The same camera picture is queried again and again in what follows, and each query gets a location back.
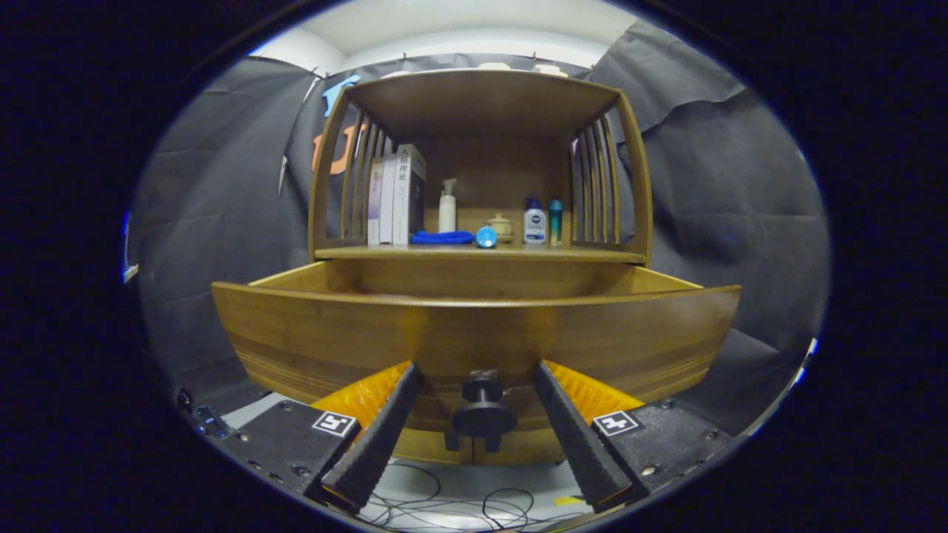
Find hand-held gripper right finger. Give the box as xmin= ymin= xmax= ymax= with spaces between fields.
xmin=533 ymin=359 xmax=735 ymax=515

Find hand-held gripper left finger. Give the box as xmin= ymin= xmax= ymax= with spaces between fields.
xmin=218 ymin=361 xmax=424 ymax=517

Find black drawer knob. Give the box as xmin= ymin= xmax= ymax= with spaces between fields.
xmin=452 ymin=370 xmax=518 ymax=439

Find wooden drawer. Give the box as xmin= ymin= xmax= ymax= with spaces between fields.
xmin=211 ymin=259 xmax=741 ymax=445

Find wooden countertop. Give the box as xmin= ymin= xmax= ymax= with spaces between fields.
xmin=315 ymin=243 xmax=647 ymax=265

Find wooden cabinet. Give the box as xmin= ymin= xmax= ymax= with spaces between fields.
xmin=307 ymin=68 xmax=654 ymax=467

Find black floor device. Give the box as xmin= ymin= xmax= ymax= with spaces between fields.
xmin=176 ymin=389 xmax=234 ymax=439

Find blue cloth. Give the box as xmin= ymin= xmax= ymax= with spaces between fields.
xmin=410 ymin=230 xmax=475 ymax=246

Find white lotion bottle blue cap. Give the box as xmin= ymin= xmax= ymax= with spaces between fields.
xmin=523 ymin=197 xmax=547 ymax=245

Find white pump bottle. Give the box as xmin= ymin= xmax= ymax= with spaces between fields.
xmin=438 ymin=178 xmax=458 ymax=234

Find lilac book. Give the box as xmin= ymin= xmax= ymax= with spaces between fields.
xmin=367 ymin=158 xmax=384 ymax=247

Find white book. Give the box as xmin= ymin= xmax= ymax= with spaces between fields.
xmin=380 ymin=153 xmax=397 ymax=246

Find dark cover book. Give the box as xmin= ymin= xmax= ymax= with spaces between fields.
xmin=393 ymin=144 xmax=427 ymax=246

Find black backdrop cloth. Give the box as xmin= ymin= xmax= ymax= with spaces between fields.
xmin=126 ymin=19 xmax=830 ymax=438

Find black floor cables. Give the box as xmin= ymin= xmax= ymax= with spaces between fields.
xmin=363 ymin=460 xmax=586 ymax=532

